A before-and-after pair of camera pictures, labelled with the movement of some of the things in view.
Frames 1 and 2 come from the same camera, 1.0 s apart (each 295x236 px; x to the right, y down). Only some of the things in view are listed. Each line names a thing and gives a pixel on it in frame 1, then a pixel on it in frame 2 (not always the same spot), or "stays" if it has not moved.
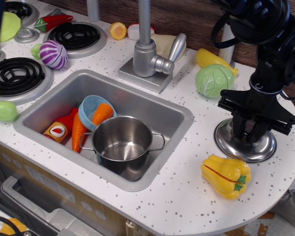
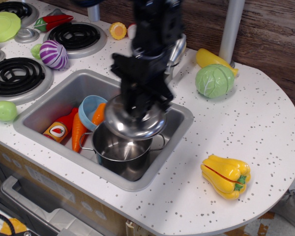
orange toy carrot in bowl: [103, 112] stays
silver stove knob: [26, 35] stays
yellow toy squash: [204, 58] stays
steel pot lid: [237, 148] to [129, 126]
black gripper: [267, 106] to [143, 74]
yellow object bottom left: [7, 229] stays
